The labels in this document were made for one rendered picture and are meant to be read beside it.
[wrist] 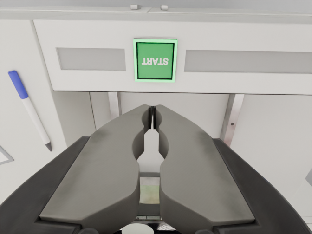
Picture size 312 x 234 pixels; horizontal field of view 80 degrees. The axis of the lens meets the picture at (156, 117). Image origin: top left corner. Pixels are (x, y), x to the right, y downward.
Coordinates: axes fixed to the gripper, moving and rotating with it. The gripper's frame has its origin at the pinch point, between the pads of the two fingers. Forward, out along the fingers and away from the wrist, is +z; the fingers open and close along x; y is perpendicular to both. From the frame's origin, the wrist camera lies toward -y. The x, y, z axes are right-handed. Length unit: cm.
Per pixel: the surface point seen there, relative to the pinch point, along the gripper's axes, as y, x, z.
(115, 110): 14.6, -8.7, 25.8
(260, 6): -6, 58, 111
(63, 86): 4.7, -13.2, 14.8
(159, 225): 51, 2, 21
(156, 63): 1.0, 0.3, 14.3
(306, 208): 58, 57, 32
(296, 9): -4, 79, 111
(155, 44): -1.4, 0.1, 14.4
